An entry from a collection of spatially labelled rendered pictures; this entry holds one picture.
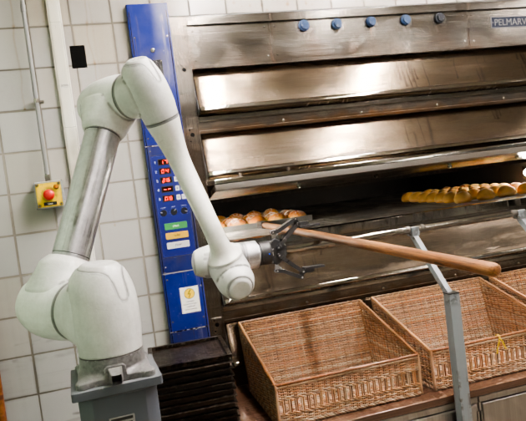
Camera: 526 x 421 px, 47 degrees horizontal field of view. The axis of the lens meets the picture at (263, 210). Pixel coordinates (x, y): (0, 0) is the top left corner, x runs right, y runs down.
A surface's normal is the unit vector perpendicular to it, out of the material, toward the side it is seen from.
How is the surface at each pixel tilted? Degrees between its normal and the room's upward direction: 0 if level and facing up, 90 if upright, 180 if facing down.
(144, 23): 90
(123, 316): 88
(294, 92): 70
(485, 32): 91
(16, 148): 90
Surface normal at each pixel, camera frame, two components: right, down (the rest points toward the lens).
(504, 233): 0.20, -0.32
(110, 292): 0.43, -0.26
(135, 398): 0.31, 0.02
